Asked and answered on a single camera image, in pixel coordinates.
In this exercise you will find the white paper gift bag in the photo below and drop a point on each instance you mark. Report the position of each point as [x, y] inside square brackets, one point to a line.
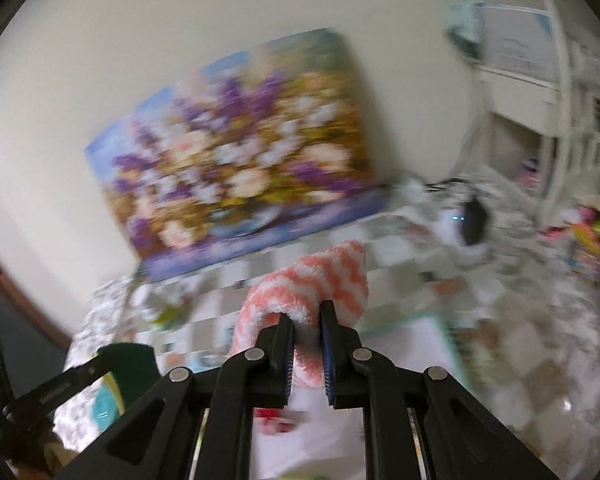
[511, 38]

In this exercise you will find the colourful toy pile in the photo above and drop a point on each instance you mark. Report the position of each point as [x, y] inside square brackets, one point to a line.
[576, 218]

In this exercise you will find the teal shallow cardboard tray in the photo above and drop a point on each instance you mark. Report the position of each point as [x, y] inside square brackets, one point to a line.
[326, 443]

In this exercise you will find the checkered picture table mat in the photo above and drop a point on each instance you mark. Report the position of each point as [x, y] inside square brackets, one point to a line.
[521, 330]

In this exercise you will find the black power adapter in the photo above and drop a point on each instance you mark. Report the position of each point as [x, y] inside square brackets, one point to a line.
[474, 219]

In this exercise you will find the teal plastic toy box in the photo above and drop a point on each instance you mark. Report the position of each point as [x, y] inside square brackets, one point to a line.
[107, 407]

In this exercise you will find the white pill bottle green label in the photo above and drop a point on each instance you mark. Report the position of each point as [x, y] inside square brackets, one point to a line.
[170, 318]

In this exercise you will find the floral oil painting canvas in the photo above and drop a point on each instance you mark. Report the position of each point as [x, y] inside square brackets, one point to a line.
[254, 150]

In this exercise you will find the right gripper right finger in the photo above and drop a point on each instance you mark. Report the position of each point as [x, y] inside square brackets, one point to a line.
[417, 425]

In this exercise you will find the white wooden shelf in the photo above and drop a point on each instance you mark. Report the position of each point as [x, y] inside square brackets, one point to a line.
[533, 137]

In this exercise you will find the yellow green sponge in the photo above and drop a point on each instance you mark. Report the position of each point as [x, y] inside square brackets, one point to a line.
[132, 370]

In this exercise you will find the pink white chevron cloth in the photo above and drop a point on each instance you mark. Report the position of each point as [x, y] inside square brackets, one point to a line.
[336, 274]

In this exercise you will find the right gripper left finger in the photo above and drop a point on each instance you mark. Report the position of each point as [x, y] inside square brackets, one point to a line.
[195, 426]

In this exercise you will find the grey floral tablecloth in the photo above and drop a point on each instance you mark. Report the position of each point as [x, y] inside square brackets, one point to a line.
[530, 219]

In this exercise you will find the red pink yarn bow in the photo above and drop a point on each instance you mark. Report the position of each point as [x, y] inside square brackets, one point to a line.
[272, 421]

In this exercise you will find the white power strip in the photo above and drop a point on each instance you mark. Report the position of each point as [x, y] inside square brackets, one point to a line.
[448, 230]

